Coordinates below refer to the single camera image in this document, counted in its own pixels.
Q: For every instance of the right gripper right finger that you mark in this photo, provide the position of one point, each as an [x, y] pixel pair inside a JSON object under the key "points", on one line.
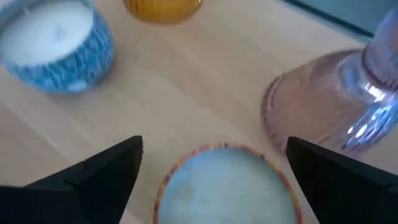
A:
{"points": [[348, 193]]}

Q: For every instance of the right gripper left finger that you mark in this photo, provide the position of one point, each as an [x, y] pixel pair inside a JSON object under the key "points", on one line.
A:
{"points": [[77, 193]]}

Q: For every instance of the pink glass candlestick holder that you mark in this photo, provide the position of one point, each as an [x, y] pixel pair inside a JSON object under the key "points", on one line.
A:
{"points": [[326, 102]]}

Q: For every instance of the blue patterned candle tin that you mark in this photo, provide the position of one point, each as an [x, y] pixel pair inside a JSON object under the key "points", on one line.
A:
{"points": [[62, 71]]}

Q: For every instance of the orange patterned candle tin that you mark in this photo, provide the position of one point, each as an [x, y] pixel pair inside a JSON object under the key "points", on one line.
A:
{"points": [[224, 186]]}

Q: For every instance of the amber glass candlestick holder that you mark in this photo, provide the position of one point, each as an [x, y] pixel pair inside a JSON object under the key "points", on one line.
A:
{"points": [[161, 12]]}

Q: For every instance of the wooden shelf with black legs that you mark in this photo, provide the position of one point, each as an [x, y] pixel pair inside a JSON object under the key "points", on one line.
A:
{"points": [[186, 93]]}

